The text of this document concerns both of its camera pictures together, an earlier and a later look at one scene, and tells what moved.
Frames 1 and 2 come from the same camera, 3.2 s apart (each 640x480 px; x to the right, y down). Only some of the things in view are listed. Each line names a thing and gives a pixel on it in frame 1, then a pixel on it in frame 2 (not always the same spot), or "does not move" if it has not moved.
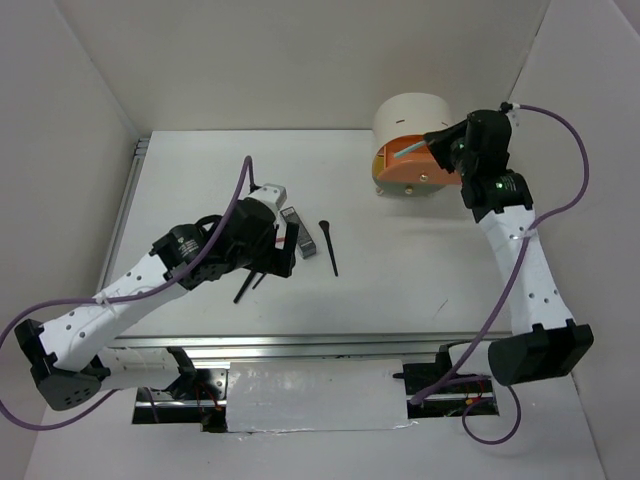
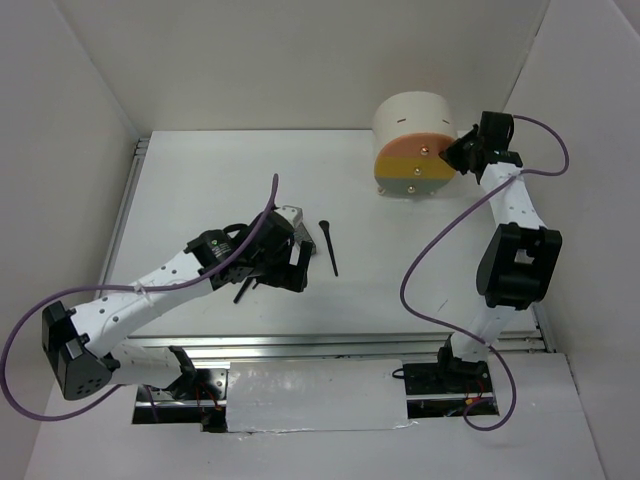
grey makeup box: x=305 y=244 does not move
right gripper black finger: x=444 y=139 → x=460 y=154
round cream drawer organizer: x=403 y=163 does not move
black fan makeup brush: x=244 y=286 does not move
